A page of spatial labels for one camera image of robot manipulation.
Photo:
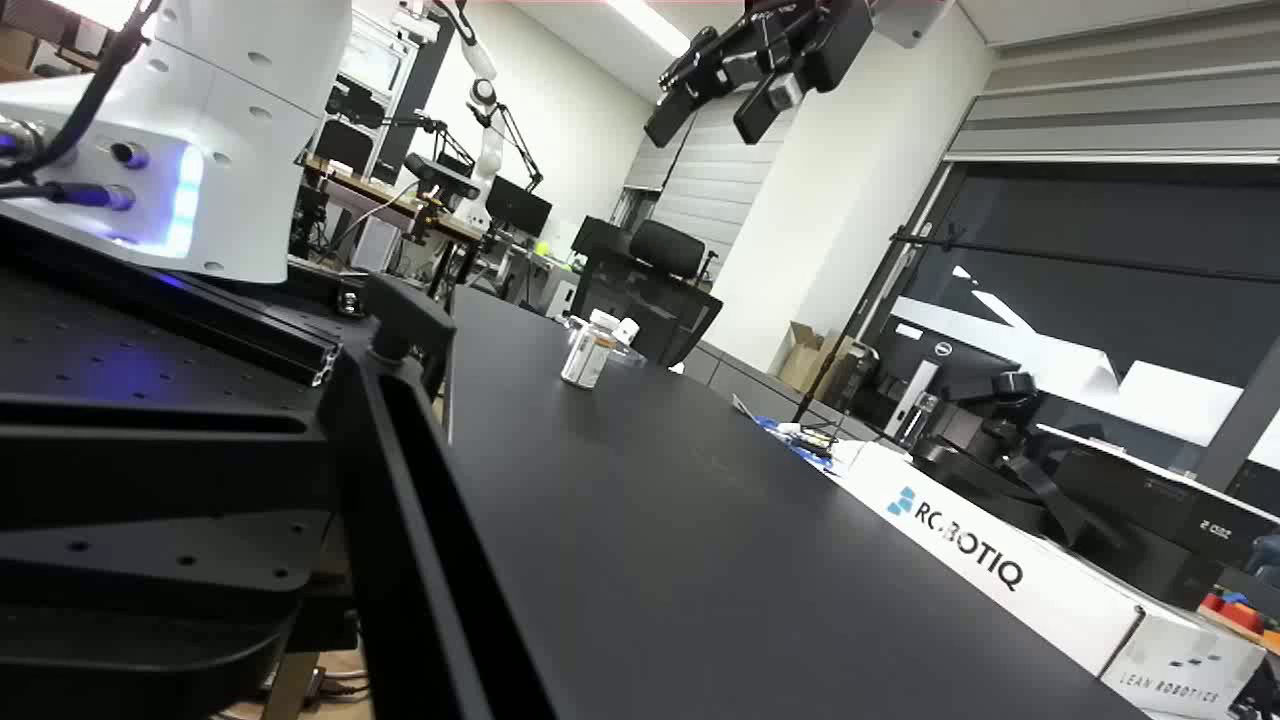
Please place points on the blue and white item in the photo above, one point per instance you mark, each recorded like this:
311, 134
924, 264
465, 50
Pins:
798, 434

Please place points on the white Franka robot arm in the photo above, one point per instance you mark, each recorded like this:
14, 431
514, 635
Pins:
226, 134

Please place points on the white bottle with label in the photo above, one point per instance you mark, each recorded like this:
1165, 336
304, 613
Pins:
587, 356

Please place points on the brown cardboard box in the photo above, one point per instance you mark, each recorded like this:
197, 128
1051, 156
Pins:
801, 356

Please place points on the red object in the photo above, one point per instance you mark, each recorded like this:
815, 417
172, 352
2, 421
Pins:
1235, 613

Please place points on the ceiling strip light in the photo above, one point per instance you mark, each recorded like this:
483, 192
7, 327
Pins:
647, 25

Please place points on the black office chair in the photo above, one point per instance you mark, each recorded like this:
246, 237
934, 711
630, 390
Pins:
600, 247
666, 284

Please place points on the black computer monitor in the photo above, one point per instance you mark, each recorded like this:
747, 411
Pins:
518, 204

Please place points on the wooden desk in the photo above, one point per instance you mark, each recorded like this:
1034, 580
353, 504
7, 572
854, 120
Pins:
386, 203

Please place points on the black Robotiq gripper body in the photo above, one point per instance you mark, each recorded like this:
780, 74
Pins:
815, 32

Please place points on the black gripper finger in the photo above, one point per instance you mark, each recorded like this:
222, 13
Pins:
764, 110
679, 101

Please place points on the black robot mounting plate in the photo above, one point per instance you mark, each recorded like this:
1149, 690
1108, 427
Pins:
132, 443

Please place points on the small white object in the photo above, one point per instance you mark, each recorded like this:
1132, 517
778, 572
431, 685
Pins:
623, 327

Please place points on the long white Robotiq box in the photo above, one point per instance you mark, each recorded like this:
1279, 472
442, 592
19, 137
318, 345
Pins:
985, 554

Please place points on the small white printed box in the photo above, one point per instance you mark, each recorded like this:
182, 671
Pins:
1183, 667

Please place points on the black background camera stand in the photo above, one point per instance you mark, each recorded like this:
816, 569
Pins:
465, 92

